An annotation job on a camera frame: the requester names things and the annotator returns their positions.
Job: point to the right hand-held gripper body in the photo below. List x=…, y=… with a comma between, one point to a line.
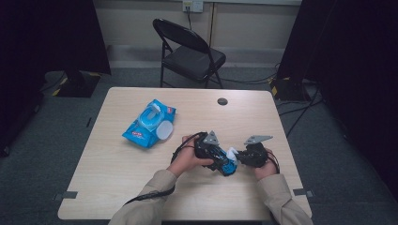
x=258, y=154

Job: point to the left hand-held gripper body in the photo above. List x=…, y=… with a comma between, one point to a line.
x=202, y=150

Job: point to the white wet wipe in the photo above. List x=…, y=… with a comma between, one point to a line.
x=156, y=108
x=232, y=153

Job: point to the blue toy car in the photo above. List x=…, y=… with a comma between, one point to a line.
x=225, y=165

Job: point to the blue wet wipes pack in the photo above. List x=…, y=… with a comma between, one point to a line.
x=139, y=136

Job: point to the person's right hand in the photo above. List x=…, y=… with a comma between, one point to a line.
x=269, y=168

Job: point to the person's left hand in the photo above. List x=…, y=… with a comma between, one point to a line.
x=186, y=159

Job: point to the grey tape piece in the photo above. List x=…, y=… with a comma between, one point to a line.
x=302, y=192
x=67, y=195

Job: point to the black stand base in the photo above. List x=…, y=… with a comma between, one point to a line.
x=78, y=86
x=287, y=90

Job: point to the black folding chair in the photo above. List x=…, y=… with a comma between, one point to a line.
x=194, y=59

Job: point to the black curtain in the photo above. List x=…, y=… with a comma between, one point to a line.
x=47, y=37
x=350, y=62

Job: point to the white wall socket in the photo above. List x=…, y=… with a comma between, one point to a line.
x=197, y=6

